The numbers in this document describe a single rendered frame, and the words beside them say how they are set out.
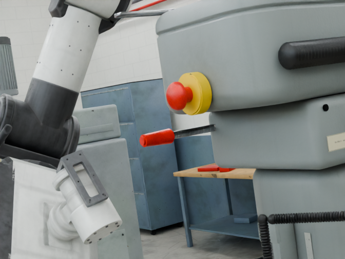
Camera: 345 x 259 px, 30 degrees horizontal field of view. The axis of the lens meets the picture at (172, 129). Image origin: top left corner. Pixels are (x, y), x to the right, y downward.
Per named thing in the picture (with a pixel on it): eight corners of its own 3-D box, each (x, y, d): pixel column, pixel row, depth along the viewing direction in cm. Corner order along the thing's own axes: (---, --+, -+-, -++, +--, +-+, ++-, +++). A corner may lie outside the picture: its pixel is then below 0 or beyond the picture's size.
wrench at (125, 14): (123, 15, 96) (122, 9, 95) (111, 19, 99) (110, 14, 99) (248, 7, 109) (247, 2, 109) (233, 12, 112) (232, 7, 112)
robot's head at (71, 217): (69, 256, 97) (97, 226, 92) (39, 199, 101) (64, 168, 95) (101, 244, 102) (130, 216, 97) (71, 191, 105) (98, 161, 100)
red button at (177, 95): (181, 110, 87) (176, 81, 87) (165, 112, 90) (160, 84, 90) (200, 107, 89) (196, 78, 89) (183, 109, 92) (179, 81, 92)
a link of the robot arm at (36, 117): (13, 71, 119) (-11, 141, 119) (26, 74, 111) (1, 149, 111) (69, 91, 125) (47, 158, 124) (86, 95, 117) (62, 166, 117)
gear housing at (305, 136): (322, 171, 88) (312, 98, 87) (211, 169, 108) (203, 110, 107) (459, 134, 107) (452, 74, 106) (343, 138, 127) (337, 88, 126)
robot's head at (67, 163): (70, 229, 99) (79, 209, 92) (45, 183, 101) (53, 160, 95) (105, 214, 102) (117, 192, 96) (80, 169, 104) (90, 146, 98)
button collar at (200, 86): (204, 114, 88) (197, 70, 88) (178, 116, 93) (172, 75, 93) (215, 112, 89) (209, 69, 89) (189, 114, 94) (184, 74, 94)
